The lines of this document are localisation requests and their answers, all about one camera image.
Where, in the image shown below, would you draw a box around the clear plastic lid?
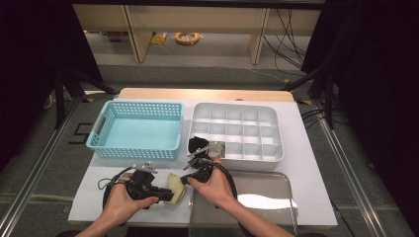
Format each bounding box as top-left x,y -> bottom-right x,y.
188,169 -> 299,237

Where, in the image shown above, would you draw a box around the light blue perforated basket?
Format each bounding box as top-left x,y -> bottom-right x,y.
86,100 -> 185,161

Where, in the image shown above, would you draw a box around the black curtain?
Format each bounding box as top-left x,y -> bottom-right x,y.
300,0 -> 419,237
0,0 -> 103,172

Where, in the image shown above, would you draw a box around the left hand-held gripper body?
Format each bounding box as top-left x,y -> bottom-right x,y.
126,161 -> 159,201

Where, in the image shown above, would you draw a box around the right hand-held gripper cable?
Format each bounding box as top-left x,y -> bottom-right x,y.
197,158 -> 239,209

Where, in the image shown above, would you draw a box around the beige wooden furniture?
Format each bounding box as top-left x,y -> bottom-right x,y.
72,3 -> 322,65

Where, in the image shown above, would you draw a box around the hand-held gripper cable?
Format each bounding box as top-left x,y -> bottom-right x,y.
197,158 -> 239,209
97,166 -> 133,211

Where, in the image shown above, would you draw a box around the left hand-held gripper cable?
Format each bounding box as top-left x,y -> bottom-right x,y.
97,166 -> 133,211

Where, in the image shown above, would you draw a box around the orange cable coil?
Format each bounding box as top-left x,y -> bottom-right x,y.
173,31 -> 201,46

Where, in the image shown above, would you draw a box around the black hanging cables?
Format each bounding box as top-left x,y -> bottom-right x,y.
263,8 -> 312,70

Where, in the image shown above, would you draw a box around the person's right hand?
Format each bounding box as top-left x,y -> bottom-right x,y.
187,157 -> 239,211

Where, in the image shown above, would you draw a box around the white divided storage box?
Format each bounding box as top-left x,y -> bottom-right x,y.
186,102 -> 285,171

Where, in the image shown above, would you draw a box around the aluminium floor rail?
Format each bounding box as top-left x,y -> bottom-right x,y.
315,100 -> 388,237
0,97 -> 83,236

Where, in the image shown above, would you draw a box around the white floor cable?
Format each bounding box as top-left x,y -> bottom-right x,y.
157,42 -> 288,83

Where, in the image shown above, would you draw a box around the black metal stand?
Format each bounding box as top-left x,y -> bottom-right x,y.
53,65 -> 117,129
281,63 -> 337,130

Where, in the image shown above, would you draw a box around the black sock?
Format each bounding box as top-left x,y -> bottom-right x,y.
188,135 -> 210,156

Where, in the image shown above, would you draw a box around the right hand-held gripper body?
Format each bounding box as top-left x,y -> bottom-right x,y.
183,143 -> 221,185

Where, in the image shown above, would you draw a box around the person's left hand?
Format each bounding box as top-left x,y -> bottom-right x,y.
103,172 -> 160,227

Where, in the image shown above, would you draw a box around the black floor cables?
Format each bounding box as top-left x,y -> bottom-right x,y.
300,108 -> 325,127

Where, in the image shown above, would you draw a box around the yellow packet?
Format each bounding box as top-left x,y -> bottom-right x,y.
150,32 -> 169,45

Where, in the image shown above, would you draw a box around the grey sock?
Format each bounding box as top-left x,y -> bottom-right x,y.
207,141 -> 226,159

